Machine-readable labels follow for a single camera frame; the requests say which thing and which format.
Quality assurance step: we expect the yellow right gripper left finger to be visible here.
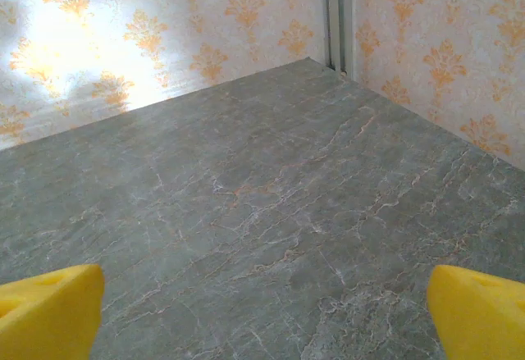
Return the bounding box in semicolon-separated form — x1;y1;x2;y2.
0;263;106;360

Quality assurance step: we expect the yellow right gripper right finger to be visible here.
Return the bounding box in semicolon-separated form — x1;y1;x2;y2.
427;264;525;360

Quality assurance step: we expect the aluminium frame post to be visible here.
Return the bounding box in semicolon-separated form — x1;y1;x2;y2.
323;0;354;76

